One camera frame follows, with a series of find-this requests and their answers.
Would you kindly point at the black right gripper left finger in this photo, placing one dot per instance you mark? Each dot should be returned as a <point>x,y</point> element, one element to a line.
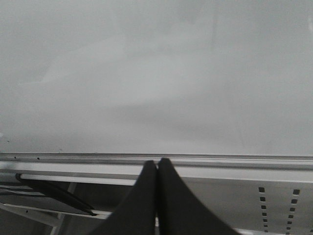
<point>135,215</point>

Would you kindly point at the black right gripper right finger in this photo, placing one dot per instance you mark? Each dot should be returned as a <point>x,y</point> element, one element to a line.
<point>179,211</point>

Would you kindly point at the white whiteboard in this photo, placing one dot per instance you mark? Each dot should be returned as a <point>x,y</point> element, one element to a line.
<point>225,77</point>

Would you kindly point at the white horizontal stand rod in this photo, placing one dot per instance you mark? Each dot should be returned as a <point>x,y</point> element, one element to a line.
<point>87,180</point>

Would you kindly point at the white whiteboard stand frame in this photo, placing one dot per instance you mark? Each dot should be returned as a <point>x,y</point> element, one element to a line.
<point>273,200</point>

